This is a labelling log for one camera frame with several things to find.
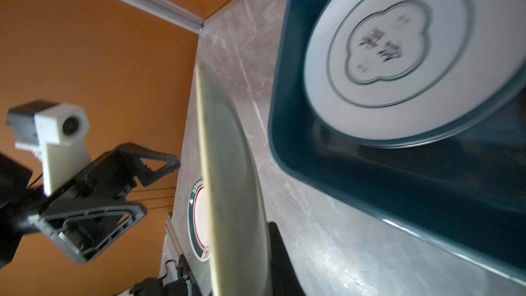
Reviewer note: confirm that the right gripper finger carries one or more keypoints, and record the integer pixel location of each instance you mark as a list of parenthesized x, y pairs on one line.
[(284, 278)]

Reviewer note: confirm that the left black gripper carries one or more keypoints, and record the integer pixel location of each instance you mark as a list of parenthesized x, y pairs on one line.
[(90, 212)]

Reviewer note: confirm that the white plate green red rim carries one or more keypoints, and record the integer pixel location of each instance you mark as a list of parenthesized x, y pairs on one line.
[(198, 222)]

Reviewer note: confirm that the cream yellow plate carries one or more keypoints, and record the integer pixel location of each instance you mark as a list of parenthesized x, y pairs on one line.
[(240, 262)]

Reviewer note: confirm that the small white flower-logo plate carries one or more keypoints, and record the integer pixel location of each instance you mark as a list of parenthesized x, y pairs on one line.
[(405, 73)]

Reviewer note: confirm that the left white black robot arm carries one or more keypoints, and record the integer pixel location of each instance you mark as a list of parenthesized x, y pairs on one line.
[(18, 202)]

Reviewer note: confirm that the teal plastic bin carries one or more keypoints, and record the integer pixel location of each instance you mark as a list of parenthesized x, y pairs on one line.
[(464, 194)]

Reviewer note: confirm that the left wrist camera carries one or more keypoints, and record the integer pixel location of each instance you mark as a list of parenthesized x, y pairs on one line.
[(55, 133)]

